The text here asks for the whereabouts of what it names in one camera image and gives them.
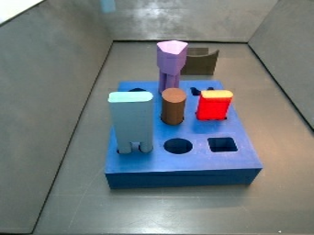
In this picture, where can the black curved stand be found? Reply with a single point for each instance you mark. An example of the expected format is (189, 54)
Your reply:
(200, 62)

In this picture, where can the light blue oval peg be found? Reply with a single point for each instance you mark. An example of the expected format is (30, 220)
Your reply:
(132, 120)

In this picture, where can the red block yellow top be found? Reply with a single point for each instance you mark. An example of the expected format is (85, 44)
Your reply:
(213, 103)

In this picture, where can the brown cylinder peg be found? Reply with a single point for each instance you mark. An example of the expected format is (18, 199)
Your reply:
(173, 98)

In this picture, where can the purple pentagon peg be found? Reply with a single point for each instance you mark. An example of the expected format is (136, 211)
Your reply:
(171, 57)

